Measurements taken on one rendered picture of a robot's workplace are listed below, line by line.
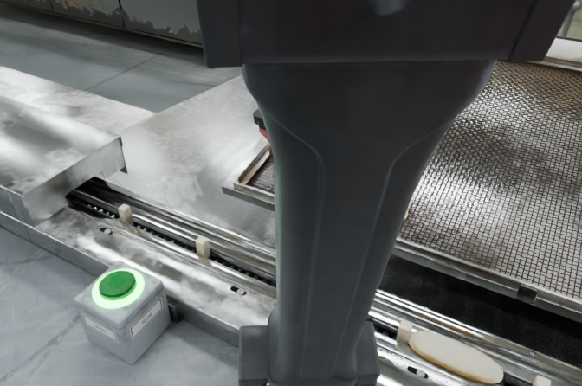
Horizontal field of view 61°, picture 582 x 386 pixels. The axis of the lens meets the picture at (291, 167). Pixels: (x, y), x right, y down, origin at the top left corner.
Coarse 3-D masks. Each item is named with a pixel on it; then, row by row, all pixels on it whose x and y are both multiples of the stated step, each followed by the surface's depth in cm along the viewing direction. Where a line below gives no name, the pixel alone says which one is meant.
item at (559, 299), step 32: (544, 64) 87; (576, 64) 86; (480, 96) 82; (512, 96) 82; (480, 128) 77; (576, 128) 75; (256, 160) 75; (480, 160) 71; (512, 160) 71; (256, 192) 69; (512, 192) 66; (448, 224) 63; (448, 256) 58; (512, 256) 59; (544, 256) 59; (544, 288) 55
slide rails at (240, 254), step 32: (96, 192) 77; (128, 224) 71; (160, 224) 71; (192, 256) 65; (256, 256) 65; (256, 288) 61; (384, 320) 57; (416, 320) 57; (416, 352) 53; (480, 384) 50; (576, 384) 50
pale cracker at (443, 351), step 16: (416, 336) 54; (432, 336) 54; (432, 352) 52; (448, 352) 52; (464, 352) 52; (480, 352) 52; (448, 368) 51; (464, 368) 51; (480, 368) 51; (496, 368) 51
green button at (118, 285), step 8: (112, 272) 55; (120, 272) 55; (128, 272) 55; (104, 280) 54; (112, 280) 54; (120, 280) 54; (128, 280) 54; (104, 288) 53; (112, 288) 53; (120, 288) 53; (128, 288) 53; (104, 296) 53; (112, 296) 53; (120, 296) 53
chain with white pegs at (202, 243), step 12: (84, 204) 76; (120, 216) 71; (132, 216) 72; (144, 228) 71; (168, 240) 70; (204, 240) 65; (204, 252) 65; (228, 264) 66; (252, 276) 65; (408, 324) 54; (396, 336) 56; (408, 336) 54; (504, 384) 52; (540, 384) 48
